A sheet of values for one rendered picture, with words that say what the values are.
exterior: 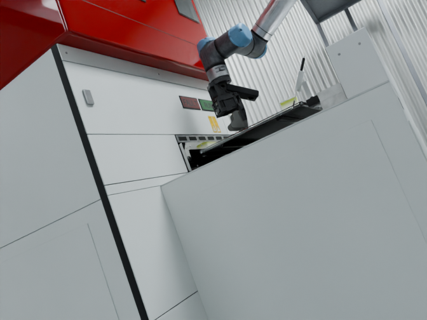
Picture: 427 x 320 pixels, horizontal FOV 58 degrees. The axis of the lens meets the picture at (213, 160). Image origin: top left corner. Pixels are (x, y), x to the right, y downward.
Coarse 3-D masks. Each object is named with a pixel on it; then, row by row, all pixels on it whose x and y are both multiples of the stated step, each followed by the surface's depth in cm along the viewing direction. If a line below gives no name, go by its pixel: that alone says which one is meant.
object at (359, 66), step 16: (336, 48) 88; (352, 48) 86; (368, 48) 85; (336, 64) 88; (352, 64) 87; (368, 64) 85; (384, 64) 110; (352, 80) 87; (368, 80) 85; (384, 80) 84; (352, 96) 87; (400, 96) 128
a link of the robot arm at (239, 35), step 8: (240, 24) 124; (232, 32) 125; (240, 32) 123; (248, 32) 127; (216, 40) 129; (224, 40) 126; (232, 40) 125; (240, 40) 124; (248, 40) 125; (216, 48) 128; (224, 48) 127; (232, 48) 127; (240, 48) 128; (248, 48) 131; (224, 56) 130
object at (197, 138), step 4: (176, 136) 123; (180, 136) 125; (184, 136) 127; (188, 136) 129; (192, 136) 131; (196, 136) 134; (200, 136) 136; (204, 136) 139; (208, 136) 142; (212, 136) 144; (216, 136) 147; (220, 136) 150; (224, 136) 153; (228, 136) 156; (180, 140) 124; (184, 140) 126; (188, 140) 128; (192, 140) 130; (196, 140) 133; (200, 140) 135; (204, 140) 137; (208, 140) 140; (212, 140) 143; (216, 140) 145
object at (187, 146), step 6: (180, 144) 123; (186, 144) 125; (192, 144) 128; (198, 144) 131; (204, 144) 134; (210, 144) 138; (180, 150) 123; (186, 150) 123; (192, 150) 129; (186, 156) 122; (186, 162) 122; (192, 162) 123; (198, 162) 127; (204, 162) 130; (192, 168) 122
